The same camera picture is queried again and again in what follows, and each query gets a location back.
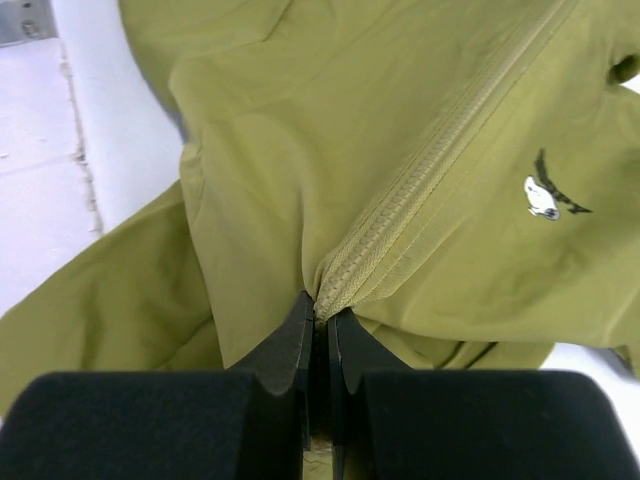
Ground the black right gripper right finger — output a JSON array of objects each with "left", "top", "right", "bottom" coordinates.
[{"left": 327, "top": 310, "right": 639, "bottom": 480}]

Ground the olive green hooded jacket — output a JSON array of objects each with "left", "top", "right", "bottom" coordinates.
[{"left": 0, "top": 0, "right": 640, "bottom": 480}]

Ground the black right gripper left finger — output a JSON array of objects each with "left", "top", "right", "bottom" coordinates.
[{"left": 1, "top": 293, "right": 314, "bottom": 479}]

